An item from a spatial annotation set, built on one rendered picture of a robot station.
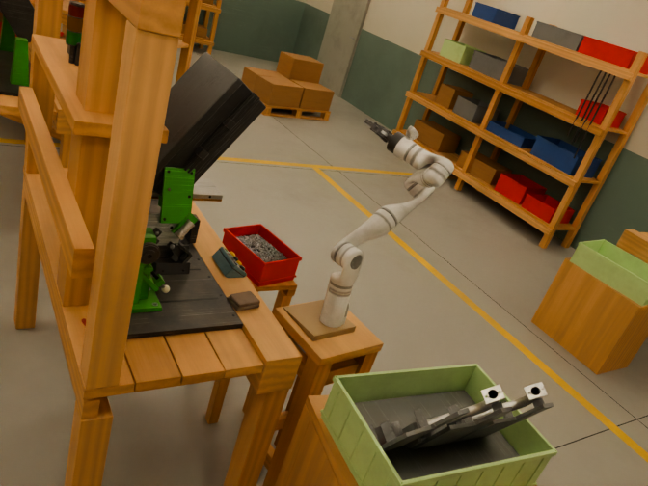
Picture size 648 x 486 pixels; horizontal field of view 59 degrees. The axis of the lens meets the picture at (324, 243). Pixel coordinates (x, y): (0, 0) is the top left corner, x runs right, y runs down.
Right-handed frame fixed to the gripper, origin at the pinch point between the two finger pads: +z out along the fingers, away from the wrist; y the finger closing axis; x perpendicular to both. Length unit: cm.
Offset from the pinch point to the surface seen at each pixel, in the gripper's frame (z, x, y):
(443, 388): -75, -62, 19
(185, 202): 37, -63, -13
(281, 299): 3, -83, 40
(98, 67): 42, -32, -77
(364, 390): -57, -72, -10
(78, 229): 20, -70, -75
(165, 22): 9, -12, -100
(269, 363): -29, -83, -22
